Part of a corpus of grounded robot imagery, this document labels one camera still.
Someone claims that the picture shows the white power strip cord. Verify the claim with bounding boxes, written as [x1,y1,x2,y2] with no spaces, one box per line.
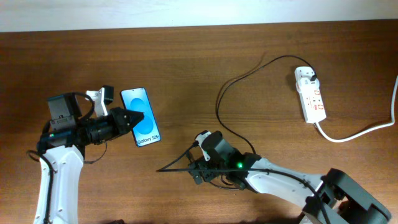
[313,74,398,143]

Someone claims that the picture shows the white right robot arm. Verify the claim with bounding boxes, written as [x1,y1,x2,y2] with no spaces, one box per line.
[189,131,392,223]

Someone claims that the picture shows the white charger plug adapter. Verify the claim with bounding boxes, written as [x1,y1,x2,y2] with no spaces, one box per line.
[296,77,320,94]

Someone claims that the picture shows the blue Galaxy smartphone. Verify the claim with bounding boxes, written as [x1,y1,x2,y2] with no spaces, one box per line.
[120,87,161,147]

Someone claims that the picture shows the black USB charging cable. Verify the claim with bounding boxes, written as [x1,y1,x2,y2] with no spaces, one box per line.
[208,55,318,190]

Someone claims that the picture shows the white power strip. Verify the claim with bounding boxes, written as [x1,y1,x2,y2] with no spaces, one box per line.
[294,67,326,124]

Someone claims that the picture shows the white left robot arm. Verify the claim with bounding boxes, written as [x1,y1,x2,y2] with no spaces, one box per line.
[28,92,144,223]

